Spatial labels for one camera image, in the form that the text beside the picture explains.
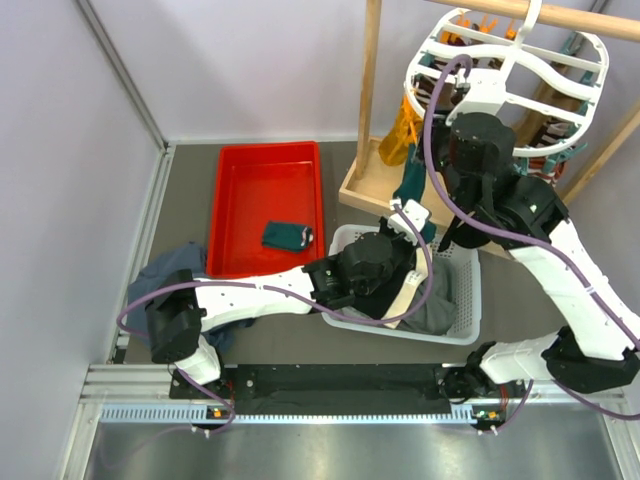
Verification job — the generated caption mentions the white round clip hanger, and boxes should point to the white round clip hanger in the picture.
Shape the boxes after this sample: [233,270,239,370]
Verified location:
[404,3,610,158]

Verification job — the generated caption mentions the teal sock with print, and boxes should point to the teal sock with print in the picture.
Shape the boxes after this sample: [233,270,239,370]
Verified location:
[261,221,314,252]

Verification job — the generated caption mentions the mustard yellow sock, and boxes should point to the mustard yellow sock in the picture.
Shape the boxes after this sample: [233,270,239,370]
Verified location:
[378,96,422,166]

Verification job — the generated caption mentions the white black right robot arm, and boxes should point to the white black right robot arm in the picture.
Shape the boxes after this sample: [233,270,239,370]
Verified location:
[419,113,639,396]

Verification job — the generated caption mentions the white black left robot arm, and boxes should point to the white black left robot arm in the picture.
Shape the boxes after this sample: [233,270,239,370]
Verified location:
[145,214,434,397]

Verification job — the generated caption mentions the black garment with beige band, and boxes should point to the black garment with beige band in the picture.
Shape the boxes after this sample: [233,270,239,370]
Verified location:
[345,250,431,333]

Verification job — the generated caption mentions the white perforated laundry basket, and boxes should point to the white perforated laundry basket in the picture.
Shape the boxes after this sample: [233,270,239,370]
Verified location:
[322,236,482,346]

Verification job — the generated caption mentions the brown white striped sock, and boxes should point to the brown white striped sock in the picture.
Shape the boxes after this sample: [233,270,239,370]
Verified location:
[413,53,447,109]

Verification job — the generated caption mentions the grey garment in basket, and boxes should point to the grey garment in basket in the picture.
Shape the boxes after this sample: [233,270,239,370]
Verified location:
[344,259,460,337]

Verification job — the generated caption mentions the tan beige sock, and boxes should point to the tan beige sock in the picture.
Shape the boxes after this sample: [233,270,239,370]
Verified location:
[519,74,576,146]

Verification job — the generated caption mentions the grey sock red stripes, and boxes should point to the grey sock red stripes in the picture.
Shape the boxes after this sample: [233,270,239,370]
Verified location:
[525,147,574,186]

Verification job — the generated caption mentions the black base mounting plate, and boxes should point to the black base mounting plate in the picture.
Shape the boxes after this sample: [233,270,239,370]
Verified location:
[169,363,481,415]

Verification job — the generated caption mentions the red plastic tray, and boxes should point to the red plastic tray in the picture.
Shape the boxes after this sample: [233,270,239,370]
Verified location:
[206,141,325,278]

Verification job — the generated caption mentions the blue grey cloth pile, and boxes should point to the blue grey cloth pile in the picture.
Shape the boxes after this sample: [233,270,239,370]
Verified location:
[127,242,255,353]

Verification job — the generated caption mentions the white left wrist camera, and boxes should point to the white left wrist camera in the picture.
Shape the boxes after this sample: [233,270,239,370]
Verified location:
[387,198,431,235]

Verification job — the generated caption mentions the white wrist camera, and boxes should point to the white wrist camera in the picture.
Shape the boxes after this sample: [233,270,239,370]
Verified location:
[387,198,431,235]
[445,68,507,127]

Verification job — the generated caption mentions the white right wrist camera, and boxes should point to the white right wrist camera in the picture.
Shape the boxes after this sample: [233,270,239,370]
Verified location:
[445,68,507,127]

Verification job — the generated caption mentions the wooden drying rack frame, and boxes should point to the wooden drying rack frame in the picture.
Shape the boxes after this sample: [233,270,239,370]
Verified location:
[339,1,639,228]

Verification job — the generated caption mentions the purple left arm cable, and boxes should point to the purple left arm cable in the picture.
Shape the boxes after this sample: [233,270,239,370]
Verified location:
[116,204,435,431]

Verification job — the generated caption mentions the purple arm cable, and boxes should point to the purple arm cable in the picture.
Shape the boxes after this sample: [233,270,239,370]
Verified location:
[116,204,435,431]
[423,54,640,421]

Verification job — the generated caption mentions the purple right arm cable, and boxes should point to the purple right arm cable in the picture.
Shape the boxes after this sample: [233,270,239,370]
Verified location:
[423,54,640,421]

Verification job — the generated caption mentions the silver slotted cable duct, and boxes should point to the silver slotted cable duct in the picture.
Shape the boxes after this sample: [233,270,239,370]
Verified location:
[100,404,502,425]

